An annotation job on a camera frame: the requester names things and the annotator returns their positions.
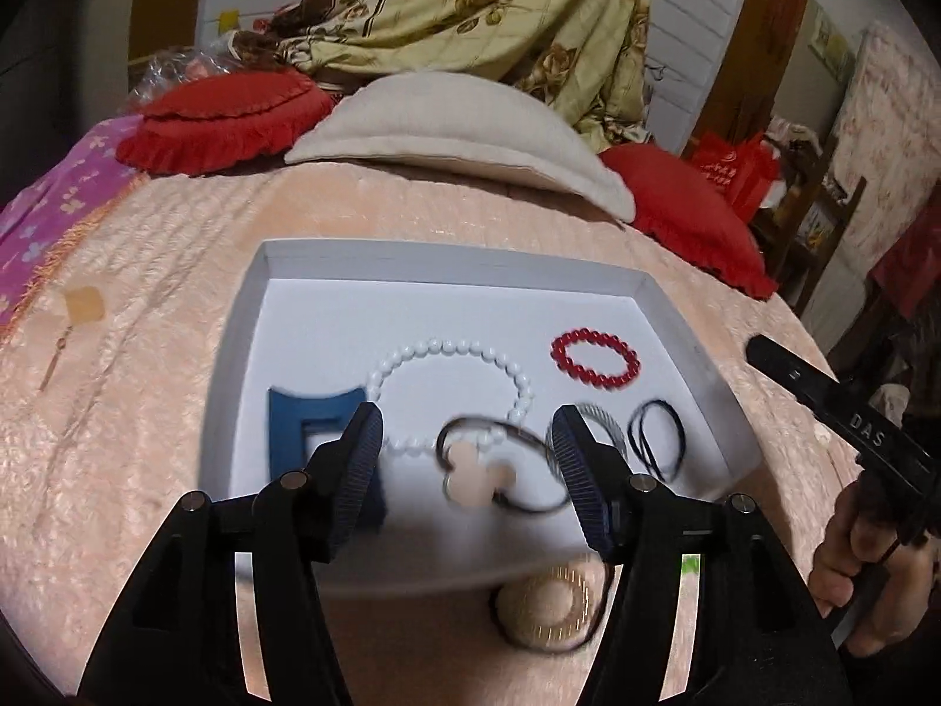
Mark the clear plastic bag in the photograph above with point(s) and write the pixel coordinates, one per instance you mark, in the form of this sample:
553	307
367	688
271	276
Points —
169	73

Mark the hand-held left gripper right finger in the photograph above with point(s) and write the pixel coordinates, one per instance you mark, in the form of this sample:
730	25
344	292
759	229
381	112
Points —
581	485

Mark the white cardboard box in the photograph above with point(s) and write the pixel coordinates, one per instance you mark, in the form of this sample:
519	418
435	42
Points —
441	294

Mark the brown wooden door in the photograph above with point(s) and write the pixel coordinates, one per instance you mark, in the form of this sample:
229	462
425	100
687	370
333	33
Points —
173	0

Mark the white pillow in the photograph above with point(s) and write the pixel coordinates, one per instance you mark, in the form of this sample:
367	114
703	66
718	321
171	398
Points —
456	125

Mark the purple floral sheet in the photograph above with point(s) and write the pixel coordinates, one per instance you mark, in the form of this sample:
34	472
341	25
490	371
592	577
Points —
66	191

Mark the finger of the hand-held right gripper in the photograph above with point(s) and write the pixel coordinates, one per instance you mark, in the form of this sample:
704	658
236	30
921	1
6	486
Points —
790	371

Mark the dark red cloth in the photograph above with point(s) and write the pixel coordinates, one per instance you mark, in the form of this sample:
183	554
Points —
908	265

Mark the beige floral blanket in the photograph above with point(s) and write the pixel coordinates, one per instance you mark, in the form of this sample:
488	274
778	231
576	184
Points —
478	0

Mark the blue hair claw clip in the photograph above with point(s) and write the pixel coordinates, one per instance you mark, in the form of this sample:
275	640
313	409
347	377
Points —
287	419

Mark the silver rhinestone bangle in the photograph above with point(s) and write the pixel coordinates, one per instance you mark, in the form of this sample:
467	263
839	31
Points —
603	419

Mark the pink floral cloth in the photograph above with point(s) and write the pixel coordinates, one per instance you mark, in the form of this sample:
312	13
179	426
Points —
897	125

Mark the wooden chair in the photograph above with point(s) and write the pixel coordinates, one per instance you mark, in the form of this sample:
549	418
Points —
845	220

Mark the drop earring beige card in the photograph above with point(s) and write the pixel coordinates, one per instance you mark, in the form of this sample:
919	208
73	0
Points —
82	305

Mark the person's right hand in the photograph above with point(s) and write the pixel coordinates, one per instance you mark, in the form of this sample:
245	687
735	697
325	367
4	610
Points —
860	573

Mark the red shopping bag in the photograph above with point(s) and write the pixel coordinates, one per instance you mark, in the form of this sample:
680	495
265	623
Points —
735	169

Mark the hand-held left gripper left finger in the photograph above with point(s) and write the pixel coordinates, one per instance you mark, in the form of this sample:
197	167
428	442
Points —
353	471

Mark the yellow sticky note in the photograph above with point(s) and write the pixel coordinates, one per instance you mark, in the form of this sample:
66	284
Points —
229	19

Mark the pink quilted bedspread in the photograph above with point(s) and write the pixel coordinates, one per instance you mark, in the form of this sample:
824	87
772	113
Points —
147	493

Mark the pale pink garment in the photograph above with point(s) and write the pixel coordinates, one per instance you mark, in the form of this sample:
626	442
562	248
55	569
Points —
790	136

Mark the red fringed pillow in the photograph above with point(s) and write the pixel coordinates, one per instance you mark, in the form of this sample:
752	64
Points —
220	118
684	213

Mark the wall picture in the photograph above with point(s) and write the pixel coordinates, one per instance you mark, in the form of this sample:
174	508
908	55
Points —
834	44

